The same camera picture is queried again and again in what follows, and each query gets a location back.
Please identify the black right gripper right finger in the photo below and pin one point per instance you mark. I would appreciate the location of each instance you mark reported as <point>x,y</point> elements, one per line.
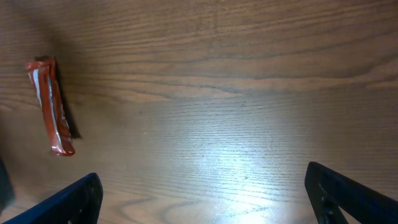
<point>330,193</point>

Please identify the red orange snack packet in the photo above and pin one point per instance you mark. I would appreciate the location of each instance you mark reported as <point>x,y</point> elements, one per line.
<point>43,77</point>

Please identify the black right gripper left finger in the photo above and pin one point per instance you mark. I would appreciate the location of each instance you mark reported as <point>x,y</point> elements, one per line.
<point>80,202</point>

